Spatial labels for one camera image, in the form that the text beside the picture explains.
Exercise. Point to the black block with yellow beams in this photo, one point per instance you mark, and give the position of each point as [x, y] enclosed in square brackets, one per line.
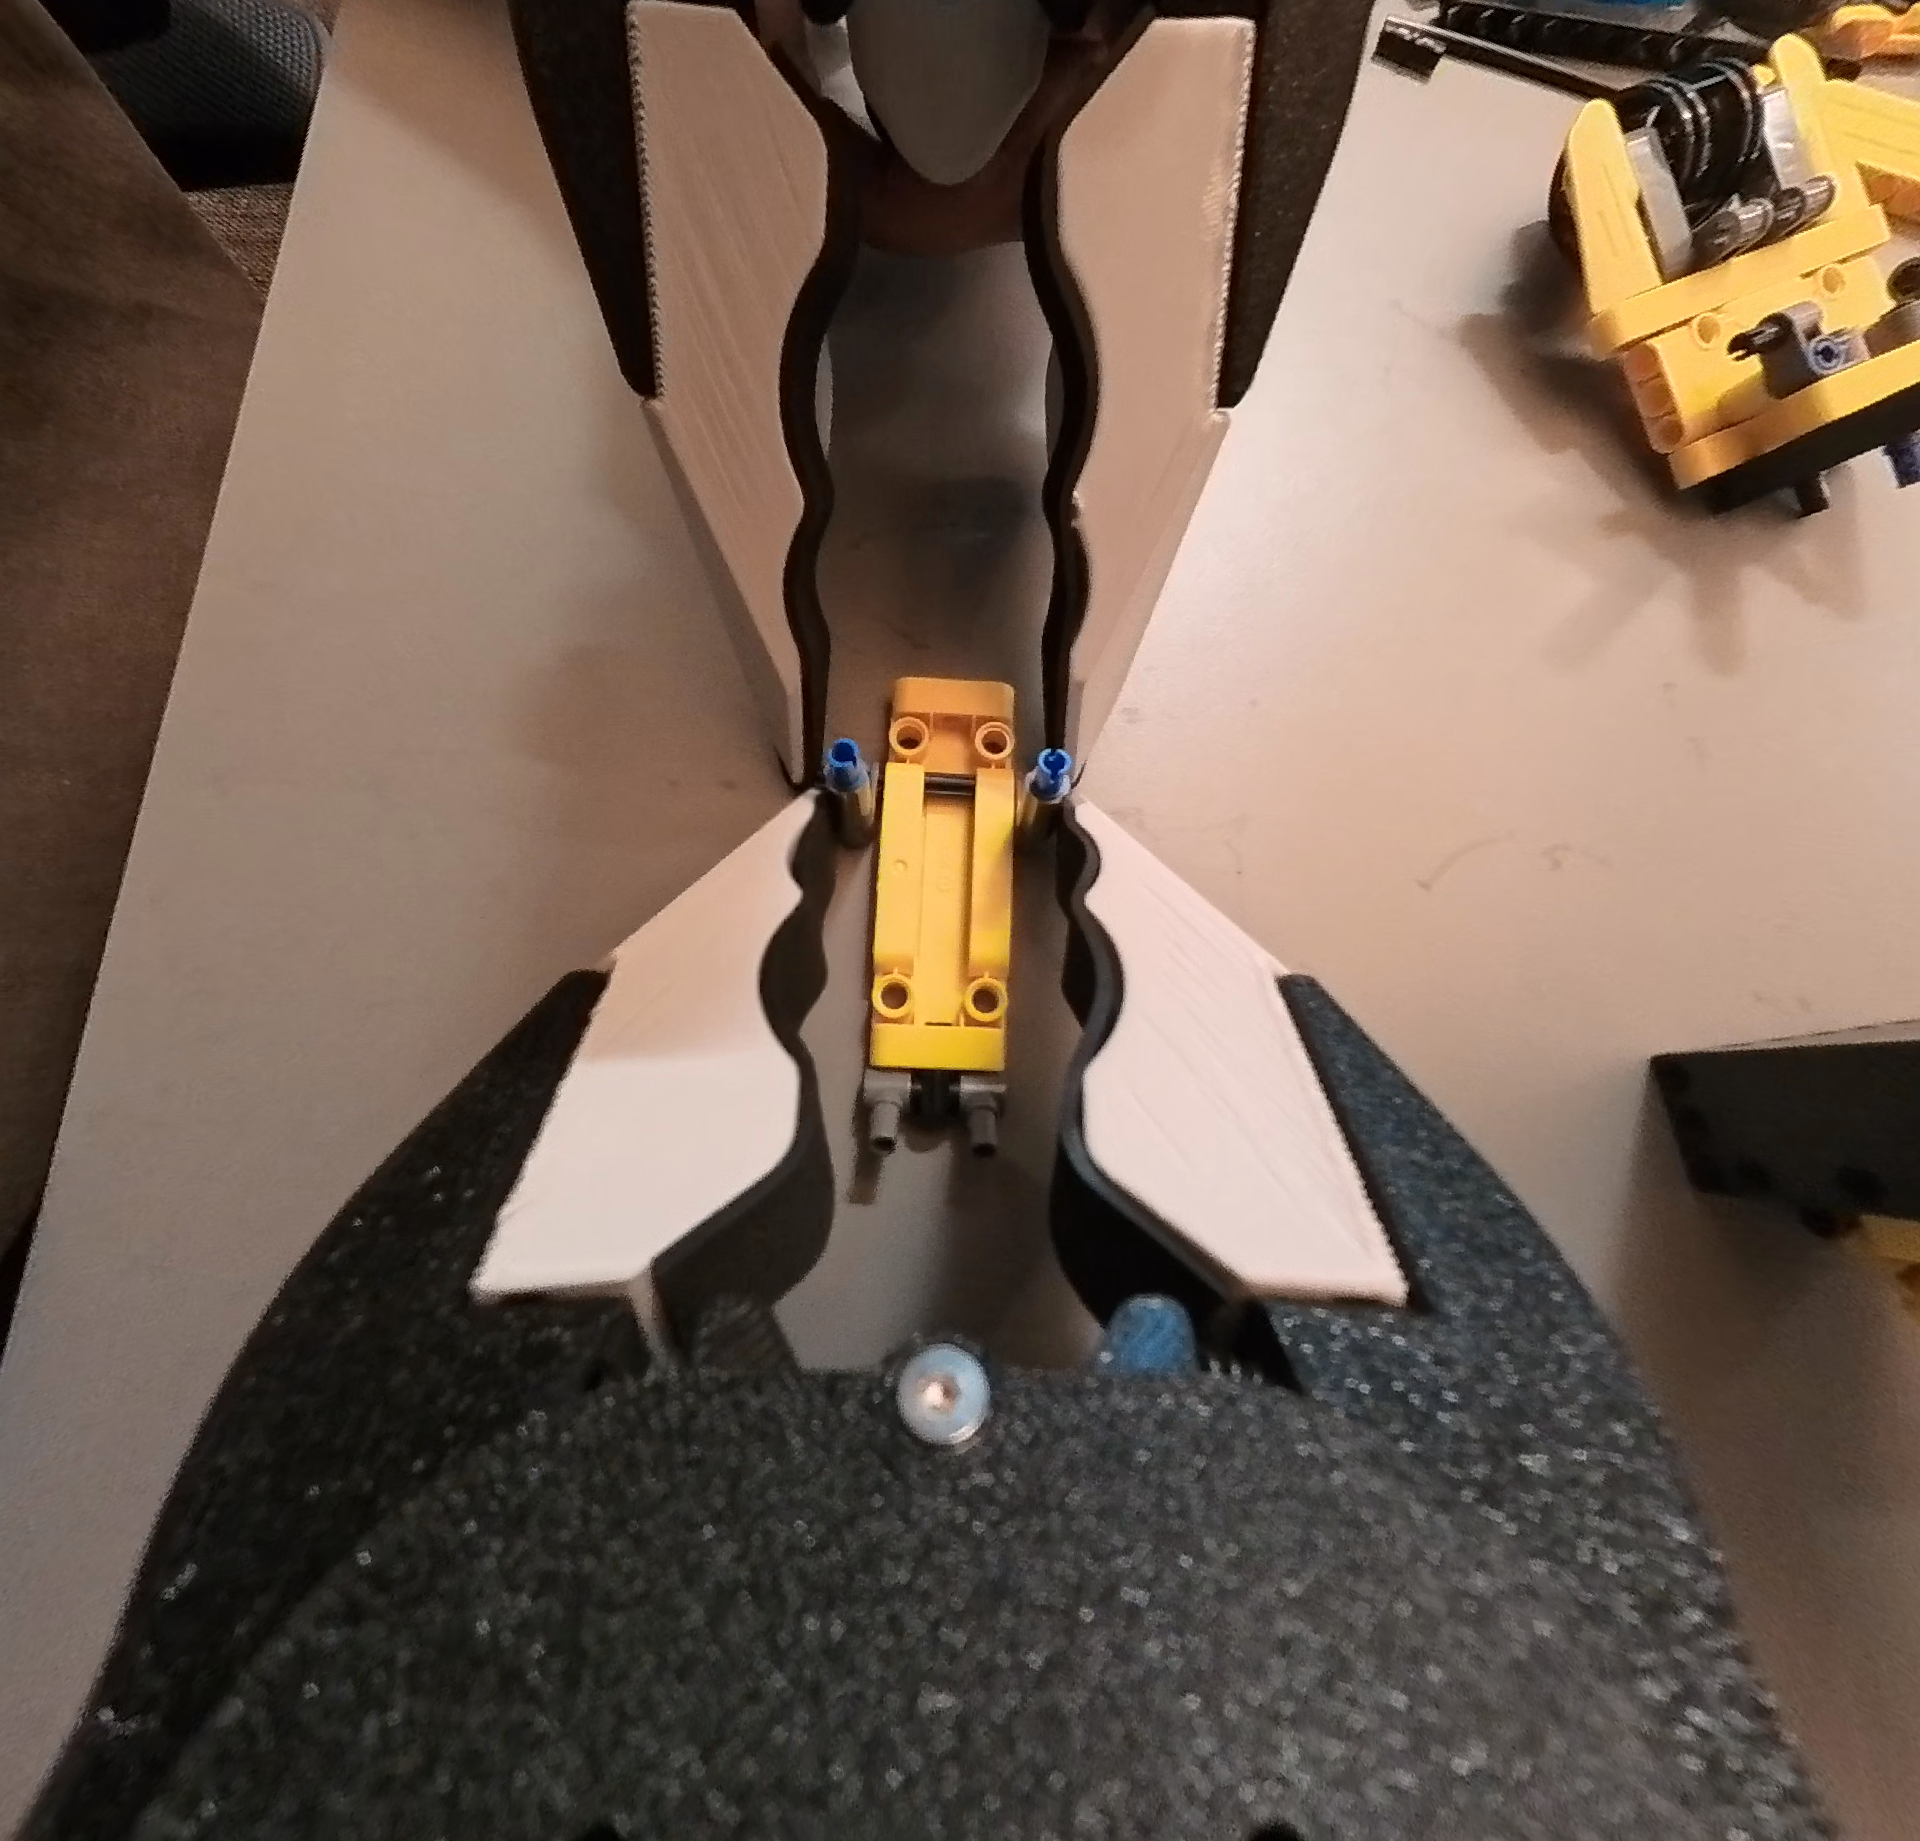
[1785, 1105]

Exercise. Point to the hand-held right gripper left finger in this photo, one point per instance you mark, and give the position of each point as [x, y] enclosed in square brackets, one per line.
[661, 1105]

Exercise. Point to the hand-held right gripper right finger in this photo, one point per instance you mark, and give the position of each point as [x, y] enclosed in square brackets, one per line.
[1230, 1121]

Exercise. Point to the long yellow toy panel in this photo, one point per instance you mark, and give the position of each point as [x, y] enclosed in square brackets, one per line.
[1882, 145]

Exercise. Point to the pile of toy building parts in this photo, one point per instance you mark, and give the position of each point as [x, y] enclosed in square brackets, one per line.
[1561, 41]

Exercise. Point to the yellow toy frame piece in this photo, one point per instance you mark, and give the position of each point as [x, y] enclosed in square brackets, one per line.
[946, 911]

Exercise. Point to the small yellow toy assembly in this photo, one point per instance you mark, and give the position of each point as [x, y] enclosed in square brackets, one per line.
[1680, 341]

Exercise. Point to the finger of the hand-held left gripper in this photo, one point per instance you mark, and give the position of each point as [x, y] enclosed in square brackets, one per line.
[1155, 341]
[720, 341]

